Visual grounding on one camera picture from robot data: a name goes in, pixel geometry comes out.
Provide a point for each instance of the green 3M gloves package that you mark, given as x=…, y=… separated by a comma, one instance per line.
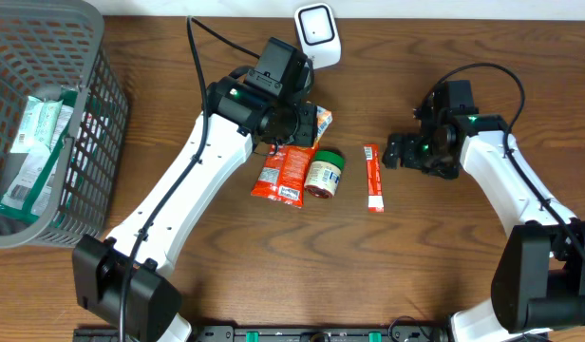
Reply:
x=28, y=193

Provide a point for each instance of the red stick packet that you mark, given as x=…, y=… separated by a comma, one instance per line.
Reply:
x=375, y=196

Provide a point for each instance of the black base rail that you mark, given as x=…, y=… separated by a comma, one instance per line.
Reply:
x=404, y=333

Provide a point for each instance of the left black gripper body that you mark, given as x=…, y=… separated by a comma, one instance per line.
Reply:
x=299, y=125

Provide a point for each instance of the small orange packet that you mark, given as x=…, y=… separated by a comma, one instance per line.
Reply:
x=324, y=119

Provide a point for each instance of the red snack bag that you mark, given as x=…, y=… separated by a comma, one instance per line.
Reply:
x=283, y=174

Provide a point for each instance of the white barcode scanner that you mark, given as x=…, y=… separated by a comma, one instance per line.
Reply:
x=318, y=34

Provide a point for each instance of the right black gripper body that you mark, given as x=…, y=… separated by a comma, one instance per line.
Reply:
x=422, y=155

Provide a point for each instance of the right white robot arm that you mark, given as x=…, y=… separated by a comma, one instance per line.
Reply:
x=539, y=284

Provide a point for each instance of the grey plastic mesh basket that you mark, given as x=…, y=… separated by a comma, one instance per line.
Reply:
x=47, y=47

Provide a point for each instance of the green lid jar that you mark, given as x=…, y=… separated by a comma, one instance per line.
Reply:
x=324, y=174

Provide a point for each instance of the pale green wipes pack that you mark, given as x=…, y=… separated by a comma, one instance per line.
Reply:
x=37, y=127

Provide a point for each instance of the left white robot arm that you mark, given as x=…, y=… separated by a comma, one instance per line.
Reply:
x=123, y=279

